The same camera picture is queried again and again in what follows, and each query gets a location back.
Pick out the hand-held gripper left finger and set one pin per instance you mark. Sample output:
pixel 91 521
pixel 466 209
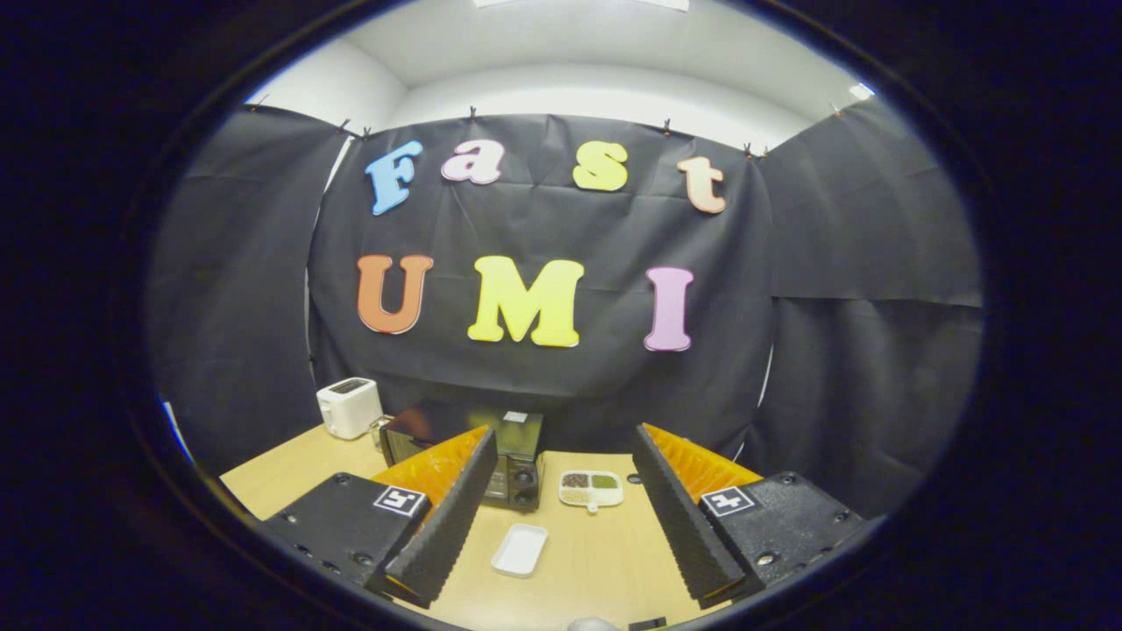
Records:
pixel 449 526

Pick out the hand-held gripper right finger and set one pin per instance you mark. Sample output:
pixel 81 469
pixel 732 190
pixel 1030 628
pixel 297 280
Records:
pixel 679 526

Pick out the black toaster oven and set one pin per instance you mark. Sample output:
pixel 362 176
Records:
pixel 456 421

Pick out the white pop-up toaster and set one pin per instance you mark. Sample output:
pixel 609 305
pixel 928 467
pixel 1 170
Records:
pixel 349 412

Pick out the white rectangular tray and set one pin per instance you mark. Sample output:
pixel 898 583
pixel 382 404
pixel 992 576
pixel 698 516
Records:
pixel 519 550

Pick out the white divided dish of grains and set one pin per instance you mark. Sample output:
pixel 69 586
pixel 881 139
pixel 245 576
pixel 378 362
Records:
pixel 592 495

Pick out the row of small cloth clips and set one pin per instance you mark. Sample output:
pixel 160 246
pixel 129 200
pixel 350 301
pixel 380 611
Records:
pixel 666 128

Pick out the small ceiling light panel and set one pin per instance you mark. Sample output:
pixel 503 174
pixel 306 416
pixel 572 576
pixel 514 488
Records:
pixel 862 91

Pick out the large ceiling light panel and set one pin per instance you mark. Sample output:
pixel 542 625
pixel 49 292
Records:
pixel 578 3

